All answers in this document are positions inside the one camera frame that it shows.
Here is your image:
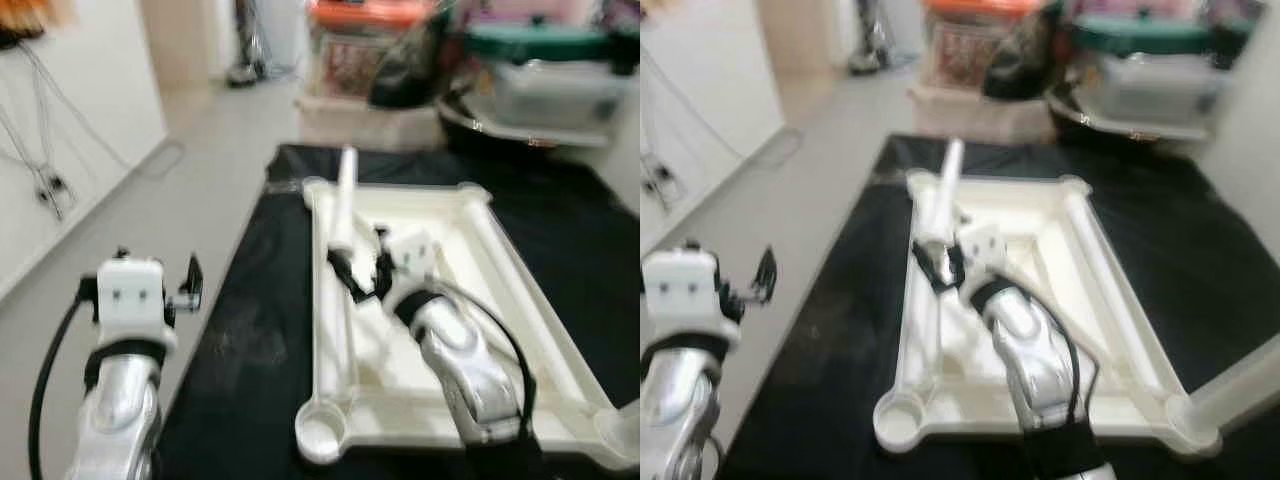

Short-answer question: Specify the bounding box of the black wok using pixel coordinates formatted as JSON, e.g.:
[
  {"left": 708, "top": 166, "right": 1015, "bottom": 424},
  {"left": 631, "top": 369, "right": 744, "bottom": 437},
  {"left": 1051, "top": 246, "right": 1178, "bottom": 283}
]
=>
[
  {"left": 435, "top": 90, "right": 611, "bottom": 156},
  {"left": 1045, "top": 85, "right": 1216, "bottom": 151}
]

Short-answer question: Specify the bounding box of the red printed food box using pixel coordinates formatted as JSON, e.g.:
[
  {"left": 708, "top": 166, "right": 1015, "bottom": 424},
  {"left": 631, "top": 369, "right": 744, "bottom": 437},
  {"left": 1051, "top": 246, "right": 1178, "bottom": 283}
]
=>
[
  {"left": 940, "top": 25, "right": 1011, "bottom": 91},
  {"left": 325, "top": 35, "right": 396, "bottom": 99}
]

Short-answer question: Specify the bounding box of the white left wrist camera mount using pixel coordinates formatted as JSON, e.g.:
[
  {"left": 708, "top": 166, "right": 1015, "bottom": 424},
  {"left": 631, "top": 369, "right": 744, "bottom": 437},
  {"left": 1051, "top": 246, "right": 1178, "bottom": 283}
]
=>
[
  {"left": 643, "top": 248, "right": 729, "bottom": 346},
  {"left": 95, "top": 255, "right": 179, "bottom": 351}
]

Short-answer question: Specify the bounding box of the thin grey wall cable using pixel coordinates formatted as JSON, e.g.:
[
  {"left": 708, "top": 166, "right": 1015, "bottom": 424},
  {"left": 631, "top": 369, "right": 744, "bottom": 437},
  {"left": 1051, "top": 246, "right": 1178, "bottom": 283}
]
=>
[
  {"left": 0, "top": 40, "right": 81, "bottom": 221},
  {"left": 640, "top": 60, "right": 691, "bottom": 216}
]

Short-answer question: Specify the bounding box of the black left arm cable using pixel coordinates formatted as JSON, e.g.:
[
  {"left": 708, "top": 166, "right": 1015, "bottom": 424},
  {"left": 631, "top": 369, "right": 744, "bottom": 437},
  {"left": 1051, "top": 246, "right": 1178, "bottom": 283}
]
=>
[{"left": 28, "top": 280, "right": 101, "bottom": 480}]

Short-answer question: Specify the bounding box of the orange-lidded clear storage box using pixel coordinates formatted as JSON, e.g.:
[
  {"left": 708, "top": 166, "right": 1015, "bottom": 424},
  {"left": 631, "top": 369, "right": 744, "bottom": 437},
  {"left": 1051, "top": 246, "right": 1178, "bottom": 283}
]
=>
[
  {"left": 305, "top": 0, "right": 441, "bottom": 101},
  {"left": 920, "top": 0, "right": 1051, "bottom": 96}
]

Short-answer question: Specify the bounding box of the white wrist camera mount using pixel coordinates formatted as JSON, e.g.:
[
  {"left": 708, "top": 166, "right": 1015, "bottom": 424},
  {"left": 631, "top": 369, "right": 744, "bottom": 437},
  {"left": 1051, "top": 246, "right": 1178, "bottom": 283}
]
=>
[
  {"left": 958, "top": 225, "right": 1011, "bottom": 281},
  {"left": 385, "top": 230, "right": 441, "bottom": 291},
  {"left": 95, "top": 255, "right": 179, "bottom": 351},
  {"left": 643, "top": 248, "right": 729, "bottom": 346}
]

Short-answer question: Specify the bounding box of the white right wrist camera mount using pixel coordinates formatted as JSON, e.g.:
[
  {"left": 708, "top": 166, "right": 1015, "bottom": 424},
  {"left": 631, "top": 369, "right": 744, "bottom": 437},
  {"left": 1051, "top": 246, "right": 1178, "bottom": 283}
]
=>
[
  {"left": 958, "top": 225, "right": 1011, "bottom": 281},
  {"left": 385, "top": 230, "right": 441, "bottom": 291}
]

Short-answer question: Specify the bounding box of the green pot lid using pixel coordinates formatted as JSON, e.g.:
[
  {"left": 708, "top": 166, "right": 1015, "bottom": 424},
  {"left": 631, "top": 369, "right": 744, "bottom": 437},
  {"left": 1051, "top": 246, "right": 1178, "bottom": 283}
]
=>
[
  {"left": 1075, "top": 15, "right": 1231, "bottom": 56},
  {"left": 465, "top": 22, "right": 616, "bottom": 61}
]

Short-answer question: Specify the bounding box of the black plastic bag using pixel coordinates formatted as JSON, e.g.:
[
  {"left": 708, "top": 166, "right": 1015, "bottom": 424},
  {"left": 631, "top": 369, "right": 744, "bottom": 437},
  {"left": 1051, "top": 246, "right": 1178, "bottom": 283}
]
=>
[
  {"left": 982, "top": 10, "right": 1076, "bottom": 101},
  {"left": 368, "top": 10, "right": 471, "bottom": 109}
]

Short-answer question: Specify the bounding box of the beige covered low bench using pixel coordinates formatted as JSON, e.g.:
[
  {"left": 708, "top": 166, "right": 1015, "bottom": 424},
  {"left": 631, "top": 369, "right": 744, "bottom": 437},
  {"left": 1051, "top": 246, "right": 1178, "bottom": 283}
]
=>
[
  {"left": 295, "top": 95, "right": 446, "bottom": 151},
  {"left": 908, "top": 85, "right": 1056, "bottom": 141}
]

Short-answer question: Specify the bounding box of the black tablecloth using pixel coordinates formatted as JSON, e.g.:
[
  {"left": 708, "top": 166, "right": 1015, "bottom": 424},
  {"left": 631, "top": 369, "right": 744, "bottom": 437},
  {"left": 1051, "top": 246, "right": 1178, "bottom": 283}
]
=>
[
  {"left": 720, "top": 135, "right": 1280, "bottom": 480},
  {"left": 155, "top": 145, "right": 641, "bottom": 480}
]

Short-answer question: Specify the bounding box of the clear plastic storage box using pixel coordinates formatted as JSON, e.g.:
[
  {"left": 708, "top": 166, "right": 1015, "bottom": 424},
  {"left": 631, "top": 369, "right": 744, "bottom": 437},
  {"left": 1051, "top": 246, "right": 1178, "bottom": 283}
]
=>
[
  {"left": 490, "top": 58, "right": 636, "bottom": 131},
  {"left": 1095, "top": 50, "right": 1236, "bottom": 126}
]

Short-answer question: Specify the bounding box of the white plastic children table top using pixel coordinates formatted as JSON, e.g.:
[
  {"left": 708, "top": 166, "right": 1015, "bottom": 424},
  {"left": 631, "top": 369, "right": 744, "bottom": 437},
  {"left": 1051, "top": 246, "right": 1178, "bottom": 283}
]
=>
[
  {"left": 295, "top": 175, "right": 641, "bottom": 471},
  {"left": 872, "top": 170, "right": 1223, "bottom": 456}
]

